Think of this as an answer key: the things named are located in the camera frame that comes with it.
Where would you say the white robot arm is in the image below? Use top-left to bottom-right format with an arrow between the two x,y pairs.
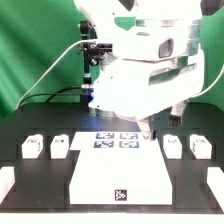
73,0 -> 224,140

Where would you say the grey camera cable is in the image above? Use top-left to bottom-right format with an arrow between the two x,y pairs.
14,39 -> 98,109

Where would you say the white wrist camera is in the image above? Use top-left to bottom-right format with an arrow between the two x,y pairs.
158,38 -> 174,58

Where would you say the white sheet with markers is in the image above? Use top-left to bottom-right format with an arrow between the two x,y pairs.
70,131 -> 159,151

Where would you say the black camera on stand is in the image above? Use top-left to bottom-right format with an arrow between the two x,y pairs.
78,21 -> 112,106

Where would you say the white front rail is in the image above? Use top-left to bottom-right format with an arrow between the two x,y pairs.
0,213 -> 224,224

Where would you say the white obstacle bracket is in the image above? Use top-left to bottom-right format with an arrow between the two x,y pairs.
0,167 -> 15,204
207,167 -> 224,212

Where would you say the white obstacle right bracket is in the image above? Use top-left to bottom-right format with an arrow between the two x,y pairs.
207,167 -> 224,212

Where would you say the white obstacle left bracket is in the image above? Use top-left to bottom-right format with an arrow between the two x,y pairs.
0,167 -> 15,204

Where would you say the black cable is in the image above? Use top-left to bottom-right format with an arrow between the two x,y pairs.
18,86 -> 84,108

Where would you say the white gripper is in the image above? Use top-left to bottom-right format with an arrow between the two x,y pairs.
89,53 -> 204,140

